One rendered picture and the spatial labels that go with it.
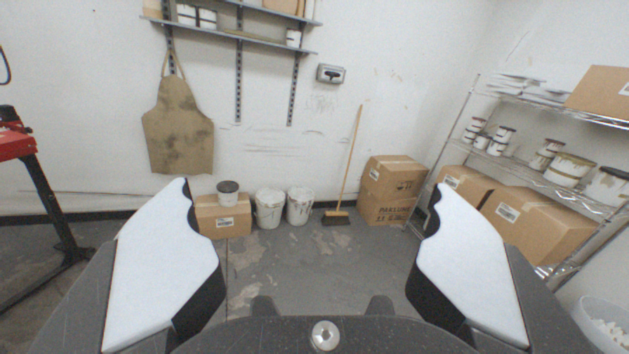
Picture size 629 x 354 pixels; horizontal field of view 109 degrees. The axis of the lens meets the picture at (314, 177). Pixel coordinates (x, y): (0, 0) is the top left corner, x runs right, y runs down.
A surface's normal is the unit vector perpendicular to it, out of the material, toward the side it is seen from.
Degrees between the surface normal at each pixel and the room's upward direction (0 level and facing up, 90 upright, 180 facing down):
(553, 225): 87
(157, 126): 88
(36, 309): 0
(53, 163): 90
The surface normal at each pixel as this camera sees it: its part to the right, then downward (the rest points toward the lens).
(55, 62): 0.31, 0.51
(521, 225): -0.95, -0.03
